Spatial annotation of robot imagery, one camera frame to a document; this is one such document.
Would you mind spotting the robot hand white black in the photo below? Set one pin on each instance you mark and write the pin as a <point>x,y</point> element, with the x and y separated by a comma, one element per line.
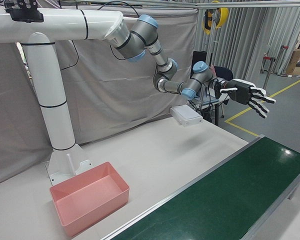
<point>242,91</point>

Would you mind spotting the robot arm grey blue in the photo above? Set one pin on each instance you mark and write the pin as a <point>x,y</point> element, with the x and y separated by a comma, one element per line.
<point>140,37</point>

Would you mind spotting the pink plastic basket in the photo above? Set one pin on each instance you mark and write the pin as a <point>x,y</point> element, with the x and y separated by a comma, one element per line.
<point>90,215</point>

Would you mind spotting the black office chair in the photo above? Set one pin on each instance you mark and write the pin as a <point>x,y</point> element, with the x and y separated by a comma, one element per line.
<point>225,73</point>

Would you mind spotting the white desk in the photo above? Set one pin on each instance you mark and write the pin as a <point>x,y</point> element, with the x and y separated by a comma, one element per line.
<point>217,112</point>

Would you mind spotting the pink cloth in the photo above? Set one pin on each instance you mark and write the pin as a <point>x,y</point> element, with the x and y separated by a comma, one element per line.
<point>213,71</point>

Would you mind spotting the grey pleated curtain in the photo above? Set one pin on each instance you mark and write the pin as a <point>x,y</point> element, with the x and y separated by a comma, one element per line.
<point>245,45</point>

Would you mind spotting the grey laptop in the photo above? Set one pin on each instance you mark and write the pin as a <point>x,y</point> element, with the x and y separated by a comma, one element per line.
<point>196,100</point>

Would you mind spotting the black monitor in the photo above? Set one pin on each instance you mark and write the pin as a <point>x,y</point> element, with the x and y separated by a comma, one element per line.
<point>198,58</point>

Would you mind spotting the cardboard box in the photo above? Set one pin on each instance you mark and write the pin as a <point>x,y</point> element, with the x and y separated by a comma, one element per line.
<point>293,61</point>

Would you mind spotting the white flat box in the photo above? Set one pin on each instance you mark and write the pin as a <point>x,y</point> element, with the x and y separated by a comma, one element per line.
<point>186,113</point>

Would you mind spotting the green conveyor belt aluminium rails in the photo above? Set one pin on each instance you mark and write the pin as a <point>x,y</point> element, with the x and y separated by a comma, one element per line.
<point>227,195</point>

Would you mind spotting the grey backdrop cloth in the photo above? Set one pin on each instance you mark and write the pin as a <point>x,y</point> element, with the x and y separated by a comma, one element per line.
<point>102,100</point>

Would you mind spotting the white robot stand column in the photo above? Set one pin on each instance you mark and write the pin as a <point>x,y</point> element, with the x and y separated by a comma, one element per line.
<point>50,100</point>

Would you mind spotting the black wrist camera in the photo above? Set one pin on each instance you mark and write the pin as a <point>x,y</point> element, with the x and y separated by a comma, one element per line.
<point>217,90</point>

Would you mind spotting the silver stanchion post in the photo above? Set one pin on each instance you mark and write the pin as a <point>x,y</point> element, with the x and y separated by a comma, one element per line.
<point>266,75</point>
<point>282,60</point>

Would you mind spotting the aluminium cell frame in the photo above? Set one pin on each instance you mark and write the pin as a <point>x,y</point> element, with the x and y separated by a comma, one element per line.
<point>252,4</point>

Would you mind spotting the black camera on stand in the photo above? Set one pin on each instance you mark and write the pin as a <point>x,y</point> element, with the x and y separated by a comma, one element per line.
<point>25,15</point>

